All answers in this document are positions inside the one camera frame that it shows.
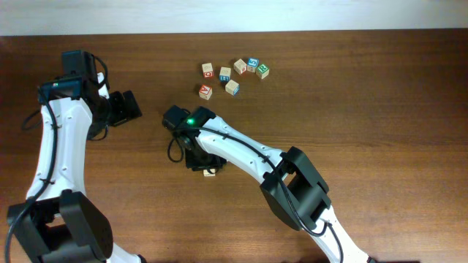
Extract plain wooden block blue side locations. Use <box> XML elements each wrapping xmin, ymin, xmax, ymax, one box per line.
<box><xmin>225</xmin><ymin>80</ymin><xmax>240</xmax><ymax>96</ymax></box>

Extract wooden block green R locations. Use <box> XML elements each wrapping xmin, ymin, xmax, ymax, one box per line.
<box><xmin>256</xmin><ymin>64</ymin><xmax>270</xmax><ymax>80</ymax></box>

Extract wooden block blue letters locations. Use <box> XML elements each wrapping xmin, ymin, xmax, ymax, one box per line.
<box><xmin>219</xmin><ymin>66</ymin><xmax>231</xmax><ymax>82</ymax></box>

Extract wooden block red print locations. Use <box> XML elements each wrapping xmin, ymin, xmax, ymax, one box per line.
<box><xmin>233</xmin><ymin>58</ymin><xmax>247</xmax><ymax>75</ymax></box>

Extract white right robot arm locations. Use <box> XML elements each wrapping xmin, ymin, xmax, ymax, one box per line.
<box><xmin>162</xmin><ymin>105</ymin><xmax>374</xmax><ymax>262</ymax></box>

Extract wooden block red V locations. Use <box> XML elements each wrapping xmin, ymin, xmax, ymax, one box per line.
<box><xmin>198</xmin><ymin>85</ymin><xmax>213</xmax><ymax>100</ymax></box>

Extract wooden block red G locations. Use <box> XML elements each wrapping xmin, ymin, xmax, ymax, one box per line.
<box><xmin>202</xmin><ymin>63</ymin><xmax>214</xmax><ymax>78</ymax></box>

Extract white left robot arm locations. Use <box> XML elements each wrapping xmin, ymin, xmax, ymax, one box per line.
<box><xmin>4</xmin><ymin>50</ymin><xmax>145</xmax><ymax>262</ymax></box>

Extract wooden block red bottom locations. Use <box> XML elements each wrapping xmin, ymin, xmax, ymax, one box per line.
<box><xmin>203</xmin><ymin>169</ymin><xmax>216</xmax><ymax>177</ymax></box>

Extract wooden block blue S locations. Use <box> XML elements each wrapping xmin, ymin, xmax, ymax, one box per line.
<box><xmin>246</xmin><ymin>58</ymin><xmax>260</xmax><ymax>73</ymax></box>

